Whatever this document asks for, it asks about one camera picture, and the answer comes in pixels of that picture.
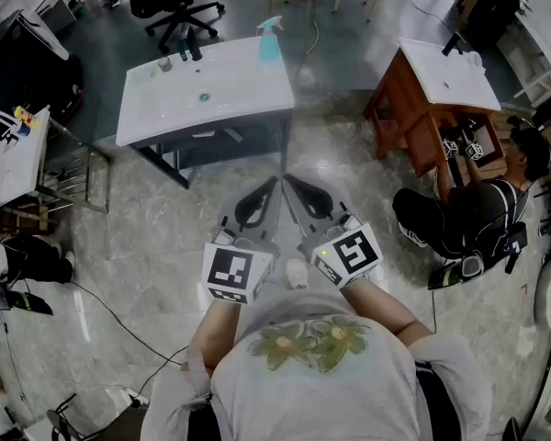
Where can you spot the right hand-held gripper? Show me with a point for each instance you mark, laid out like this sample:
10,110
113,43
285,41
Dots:
349,253

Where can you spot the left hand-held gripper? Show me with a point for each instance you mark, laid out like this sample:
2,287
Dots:
227,269

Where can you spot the teal spray bottle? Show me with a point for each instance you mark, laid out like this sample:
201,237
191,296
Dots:
270,46

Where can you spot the person's right forearm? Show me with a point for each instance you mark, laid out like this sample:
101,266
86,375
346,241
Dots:
381,310

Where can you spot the person's left forearm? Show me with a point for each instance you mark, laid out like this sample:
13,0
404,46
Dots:
218,333

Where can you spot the person's white shoe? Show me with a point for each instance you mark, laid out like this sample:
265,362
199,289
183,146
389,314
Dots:
297,274

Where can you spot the metal sink drain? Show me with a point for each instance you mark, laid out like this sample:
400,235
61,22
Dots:
204,96

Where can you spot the white sink basin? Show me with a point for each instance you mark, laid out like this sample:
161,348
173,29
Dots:
14,173
239,85
450,74

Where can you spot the brown wooden cabinet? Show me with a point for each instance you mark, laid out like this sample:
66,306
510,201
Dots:
408,104

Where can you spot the person's grey flower t-shirt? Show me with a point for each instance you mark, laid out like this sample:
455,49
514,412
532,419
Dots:
303,393

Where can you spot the clear glass cup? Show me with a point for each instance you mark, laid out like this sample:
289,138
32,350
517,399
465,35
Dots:
164,64

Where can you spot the metal sink stand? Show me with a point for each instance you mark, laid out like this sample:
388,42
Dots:
73,177

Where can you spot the black faucet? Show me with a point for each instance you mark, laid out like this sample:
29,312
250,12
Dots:
452,44
190,46

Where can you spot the blue cup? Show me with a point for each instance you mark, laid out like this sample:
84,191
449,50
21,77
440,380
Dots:
24,129

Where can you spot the yellow toy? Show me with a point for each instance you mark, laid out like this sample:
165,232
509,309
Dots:
25,115

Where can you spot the black cabinet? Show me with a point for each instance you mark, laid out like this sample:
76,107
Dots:
27,81

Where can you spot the white faucet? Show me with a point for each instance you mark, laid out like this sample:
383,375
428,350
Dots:
2,117

